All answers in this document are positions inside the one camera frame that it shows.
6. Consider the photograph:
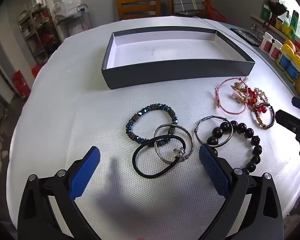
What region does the orange fruit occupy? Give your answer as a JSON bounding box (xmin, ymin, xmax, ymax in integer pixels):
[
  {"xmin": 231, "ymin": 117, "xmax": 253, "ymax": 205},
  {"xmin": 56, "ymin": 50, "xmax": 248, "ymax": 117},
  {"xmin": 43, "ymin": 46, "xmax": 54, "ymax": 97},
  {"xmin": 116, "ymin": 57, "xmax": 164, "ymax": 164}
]
[{"xmin": 284, "ymin": 39, "xmax": 297, "ymax": 53}]

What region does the red carton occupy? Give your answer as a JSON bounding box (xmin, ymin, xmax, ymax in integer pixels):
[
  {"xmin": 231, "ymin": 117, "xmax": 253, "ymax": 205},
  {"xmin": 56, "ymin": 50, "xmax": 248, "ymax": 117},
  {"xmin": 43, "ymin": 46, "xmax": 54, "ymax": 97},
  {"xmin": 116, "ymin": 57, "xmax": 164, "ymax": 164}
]
[{"xmin": 12, "ymin": 70, "xmax": 31, "ymax": 98}]

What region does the green spray can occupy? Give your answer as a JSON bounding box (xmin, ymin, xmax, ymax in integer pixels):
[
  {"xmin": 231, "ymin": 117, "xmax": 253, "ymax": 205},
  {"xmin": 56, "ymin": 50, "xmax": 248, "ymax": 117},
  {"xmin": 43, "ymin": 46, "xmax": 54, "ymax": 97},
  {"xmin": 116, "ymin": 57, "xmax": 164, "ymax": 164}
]
[{"xmin": 289, "ymin": 10, "xmax": 300, "ymax": 39}]

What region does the white plastic bag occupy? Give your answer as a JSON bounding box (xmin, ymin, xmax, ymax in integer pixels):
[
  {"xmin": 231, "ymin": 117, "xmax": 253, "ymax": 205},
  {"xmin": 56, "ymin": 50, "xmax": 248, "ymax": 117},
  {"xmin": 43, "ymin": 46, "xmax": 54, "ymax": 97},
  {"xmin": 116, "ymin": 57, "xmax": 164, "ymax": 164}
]
[{"xmin": 53, "ymin": 0, "xmax": 82, "ymax": 18}]

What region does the thin silver bangle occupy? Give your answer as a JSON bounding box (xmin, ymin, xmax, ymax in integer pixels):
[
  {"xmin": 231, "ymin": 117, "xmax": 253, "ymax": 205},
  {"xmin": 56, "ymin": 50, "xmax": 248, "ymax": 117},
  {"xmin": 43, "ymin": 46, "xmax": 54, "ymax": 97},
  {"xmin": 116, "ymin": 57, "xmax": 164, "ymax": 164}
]
[{"xmin": 194, "ymin": 116, "xmax": 234, "ymax": 147}]

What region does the yellow bottle blue label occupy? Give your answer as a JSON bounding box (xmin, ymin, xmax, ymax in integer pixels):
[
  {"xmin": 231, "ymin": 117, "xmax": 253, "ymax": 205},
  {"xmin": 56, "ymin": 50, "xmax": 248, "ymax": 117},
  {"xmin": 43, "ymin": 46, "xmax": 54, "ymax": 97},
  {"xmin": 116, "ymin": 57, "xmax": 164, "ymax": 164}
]
[
  {"xmin": 285, "ymin": 54, "xmax": 300, "ymax": 83},
  {"xmin": 275, "ymin": 43, "xmax": 296, "ymax": 72}
]

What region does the wooden slatted chair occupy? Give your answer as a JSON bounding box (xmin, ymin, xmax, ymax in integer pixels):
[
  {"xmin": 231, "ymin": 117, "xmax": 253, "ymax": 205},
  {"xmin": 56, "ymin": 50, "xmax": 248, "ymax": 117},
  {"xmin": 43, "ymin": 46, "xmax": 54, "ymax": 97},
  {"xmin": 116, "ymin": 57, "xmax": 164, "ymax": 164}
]
[{"xmin": 116, "ymin": 0, "xmax": 162, "ymax": 22}]

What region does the wooden chair with plaid cushion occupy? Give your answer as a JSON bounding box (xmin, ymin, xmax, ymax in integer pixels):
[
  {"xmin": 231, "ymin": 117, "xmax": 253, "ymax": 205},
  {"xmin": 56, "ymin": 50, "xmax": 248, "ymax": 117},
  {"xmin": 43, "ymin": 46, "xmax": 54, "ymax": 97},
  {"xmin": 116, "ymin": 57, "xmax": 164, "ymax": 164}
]
[{"xmin": 168, "ymin": 0, "xmax": 208, "ymax": 18}]

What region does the green box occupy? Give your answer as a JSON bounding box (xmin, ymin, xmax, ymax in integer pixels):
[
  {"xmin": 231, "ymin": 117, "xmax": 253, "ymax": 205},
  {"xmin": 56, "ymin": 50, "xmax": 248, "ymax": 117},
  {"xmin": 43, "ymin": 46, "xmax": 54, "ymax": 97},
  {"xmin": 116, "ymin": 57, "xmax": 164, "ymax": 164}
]
[{"xmin": 260, "ymin": 4, "xmax": 270, "ymax": 22}]

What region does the thick silver bangle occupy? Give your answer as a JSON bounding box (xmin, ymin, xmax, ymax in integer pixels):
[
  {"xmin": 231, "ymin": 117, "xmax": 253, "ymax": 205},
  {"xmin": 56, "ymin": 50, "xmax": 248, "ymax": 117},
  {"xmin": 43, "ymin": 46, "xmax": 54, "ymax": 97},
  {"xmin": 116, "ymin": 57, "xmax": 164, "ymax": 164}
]
[{"xmin": 154, "ymin": 124, "xmax": 194, "ymax": 164}]

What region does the large black bead bracelet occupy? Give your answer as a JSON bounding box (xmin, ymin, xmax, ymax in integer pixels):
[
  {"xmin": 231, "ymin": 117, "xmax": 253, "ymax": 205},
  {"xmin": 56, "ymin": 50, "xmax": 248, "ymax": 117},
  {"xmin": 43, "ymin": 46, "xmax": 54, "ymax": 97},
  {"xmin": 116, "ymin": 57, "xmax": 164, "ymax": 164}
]
[{"xmin": 206, "ymin": 120, "xmax": 262, "ymax": 175}]

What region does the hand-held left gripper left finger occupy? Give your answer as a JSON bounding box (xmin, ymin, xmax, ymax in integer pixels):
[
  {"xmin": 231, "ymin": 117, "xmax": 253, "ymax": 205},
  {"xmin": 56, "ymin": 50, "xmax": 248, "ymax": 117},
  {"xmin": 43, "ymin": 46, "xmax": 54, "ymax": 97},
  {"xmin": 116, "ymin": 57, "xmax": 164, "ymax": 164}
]
[{"xmin": 17, "ymin": 146, "xmax": 101, "ymax": 240}]

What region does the grey cardboard box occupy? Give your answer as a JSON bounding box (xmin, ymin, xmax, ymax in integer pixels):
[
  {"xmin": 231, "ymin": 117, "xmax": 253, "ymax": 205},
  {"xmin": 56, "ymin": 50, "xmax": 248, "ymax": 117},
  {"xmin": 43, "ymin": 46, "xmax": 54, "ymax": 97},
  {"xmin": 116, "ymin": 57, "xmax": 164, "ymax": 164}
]
[{"xmin": 101, "ymin": 26, "xmax": 256, "ymax": 90}]

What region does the metal storage rack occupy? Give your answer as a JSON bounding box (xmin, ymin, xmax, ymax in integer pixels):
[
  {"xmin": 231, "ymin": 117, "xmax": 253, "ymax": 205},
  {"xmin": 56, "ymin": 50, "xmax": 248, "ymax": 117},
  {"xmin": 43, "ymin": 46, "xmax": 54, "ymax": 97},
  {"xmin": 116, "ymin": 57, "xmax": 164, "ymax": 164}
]
[{"xmin": 17, "ymin": 4, "xmax": 63, "ymax": 63}]

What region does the blue crystal bead bracelet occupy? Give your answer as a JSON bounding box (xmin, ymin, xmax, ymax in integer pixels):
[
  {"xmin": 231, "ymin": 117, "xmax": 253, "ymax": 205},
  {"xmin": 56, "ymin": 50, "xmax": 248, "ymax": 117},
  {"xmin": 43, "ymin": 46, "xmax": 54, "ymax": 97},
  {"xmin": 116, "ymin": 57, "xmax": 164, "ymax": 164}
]
[{"xmin": 126, "ymin": 103, "xmax": 178, "ymax": 147}]

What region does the dark small bead bracelet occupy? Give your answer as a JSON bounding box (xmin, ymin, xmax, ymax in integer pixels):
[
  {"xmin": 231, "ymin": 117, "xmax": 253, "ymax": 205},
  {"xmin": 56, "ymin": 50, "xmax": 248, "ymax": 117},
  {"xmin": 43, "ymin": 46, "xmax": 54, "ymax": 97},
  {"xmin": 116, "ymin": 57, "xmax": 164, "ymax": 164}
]
[{"xmin": 251, "ymin": 102, "xmax": 275, "ymax": 130}]

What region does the pink cord bracelet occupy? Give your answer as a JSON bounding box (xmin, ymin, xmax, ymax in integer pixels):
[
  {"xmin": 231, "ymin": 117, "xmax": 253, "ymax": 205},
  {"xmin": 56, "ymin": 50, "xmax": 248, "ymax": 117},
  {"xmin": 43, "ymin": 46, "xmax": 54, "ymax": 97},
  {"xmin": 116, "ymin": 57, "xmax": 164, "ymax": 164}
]
[{"xmin": 214, "ymin": 77, "xmax": 248, "ymax": 116}]

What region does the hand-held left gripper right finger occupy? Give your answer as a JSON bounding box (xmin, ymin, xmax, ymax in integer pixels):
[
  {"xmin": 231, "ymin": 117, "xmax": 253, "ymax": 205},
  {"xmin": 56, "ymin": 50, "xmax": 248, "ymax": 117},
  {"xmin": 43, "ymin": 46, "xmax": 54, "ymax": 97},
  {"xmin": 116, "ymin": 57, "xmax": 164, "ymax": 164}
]
[{"xmin": 197, "ymin": 144, "xmax": 284, "ymax": 240}]

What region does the black wrapped bouquet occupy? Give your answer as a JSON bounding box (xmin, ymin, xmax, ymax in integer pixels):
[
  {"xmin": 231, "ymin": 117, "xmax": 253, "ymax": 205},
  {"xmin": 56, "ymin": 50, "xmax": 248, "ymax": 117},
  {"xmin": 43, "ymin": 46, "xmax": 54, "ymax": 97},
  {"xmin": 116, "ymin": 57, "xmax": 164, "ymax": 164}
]
[{"xmin": 264, "ymin": 1, "xmax": 288, "ymax": 32}]

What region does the red bag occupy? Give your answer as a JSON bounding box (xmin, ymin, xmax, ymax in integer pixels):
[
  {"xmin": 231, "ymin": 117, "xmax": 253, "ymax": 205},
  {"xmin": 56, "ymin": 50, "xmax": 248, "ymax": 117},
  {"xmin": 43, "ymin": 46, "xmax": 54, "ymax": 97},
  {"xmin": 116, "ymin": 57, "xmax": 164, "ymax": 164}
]
[{"xmin": 204, "ymin": 0, "xmax": 227, "ymax": 23}]

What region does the black hair tie with charm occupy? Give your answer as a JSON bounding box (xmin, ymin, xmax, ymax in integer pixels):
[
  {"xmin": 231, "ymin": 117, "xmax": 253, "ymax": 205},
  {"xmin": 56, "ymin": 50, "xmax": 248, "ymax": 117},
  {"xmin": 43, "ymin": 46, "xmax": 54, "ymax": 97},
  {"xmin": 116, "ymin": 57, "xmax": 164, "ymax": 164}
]
[{"xmin": 132, "ymin": 135, "xmax": 187, "ymax": 179}]

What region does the gold charm bracelet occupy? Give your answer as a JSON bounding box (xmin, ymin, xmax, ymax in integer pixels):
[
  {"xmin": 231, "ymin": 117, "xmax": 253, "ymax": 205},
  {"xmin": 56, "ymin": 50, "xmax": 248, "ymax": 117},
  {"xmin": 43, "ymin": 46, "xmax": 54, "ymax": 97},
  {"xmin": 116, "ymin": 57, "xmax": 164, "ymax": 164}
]
[{"xmin": 230, "ymin": 80, "xmax": 268, "ymax": 110}]

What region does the white cable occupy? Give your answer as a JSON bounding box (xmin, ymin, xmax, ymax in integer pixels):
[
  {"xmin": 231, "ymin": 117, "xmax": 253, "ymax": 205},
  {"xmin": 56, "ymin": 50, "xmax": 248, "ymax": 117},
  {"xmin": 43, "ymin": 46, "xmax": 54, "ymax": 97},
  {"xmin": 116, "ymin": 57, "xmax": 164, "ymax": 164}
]
[{"xmin": 192, "ymin": 16, "xmax": 256, "ymax": 46}]

